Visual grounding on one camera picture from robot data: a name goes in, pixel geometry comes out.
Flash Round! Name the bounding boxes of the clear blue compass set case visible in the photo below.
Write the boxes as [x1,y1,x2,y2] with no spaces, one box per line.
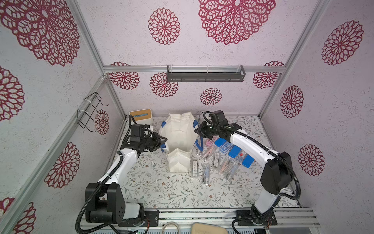
[220,142,233,154]

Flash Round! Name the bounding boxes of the white canvas bag blue handles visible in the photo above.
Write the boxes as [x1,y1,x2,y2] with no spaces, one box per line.
[159,112,199,174]

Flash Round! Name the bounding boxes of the clear blue-grey case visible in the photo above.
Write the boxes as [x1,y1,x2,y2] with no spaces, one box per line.
[201,163,211,185]

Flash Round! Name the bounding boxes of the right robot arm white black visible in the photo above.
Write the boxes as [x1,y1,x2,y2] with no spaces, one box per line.
[195,110,301,233]

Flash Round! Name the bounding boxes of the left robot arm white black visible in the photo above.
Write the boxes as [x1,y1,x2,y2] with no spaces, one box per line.
[75,115,167,234]

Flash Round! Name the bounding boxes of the clear pink compass set case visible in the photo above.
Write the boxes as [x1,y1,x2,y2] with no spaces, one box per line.
[202,145,216,160]

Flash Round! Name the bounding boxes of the white tissue box wooden top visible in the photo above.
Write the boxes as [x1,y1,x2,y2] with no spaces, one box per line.
[129,109,153,125]

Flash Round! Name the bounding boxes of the beige object at front edge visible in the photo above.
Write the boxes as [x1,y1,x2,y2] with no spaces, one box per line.
[191,223,228,234]

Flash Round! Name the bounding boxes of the black wall shelf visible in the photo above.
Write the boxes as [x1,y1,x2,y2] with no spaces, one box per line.
[166,65,246,82]

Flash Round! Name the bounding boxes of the black wire wall rack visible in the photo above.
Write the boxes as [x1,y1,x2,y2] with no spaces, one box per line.
[76,92,109,135]

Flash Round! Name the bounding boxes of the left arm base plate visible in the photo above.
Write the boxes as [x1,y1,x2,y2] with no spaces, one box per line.
[118,210,160,228]

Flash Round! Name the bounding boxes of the white cable loop front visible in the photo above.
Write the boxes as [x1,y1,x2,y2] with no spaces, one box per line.
[161,222,182,234]

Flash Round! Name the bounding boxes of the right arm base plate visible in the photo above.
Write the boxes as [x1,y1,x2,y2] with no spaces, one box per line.
[236,209,278,226]

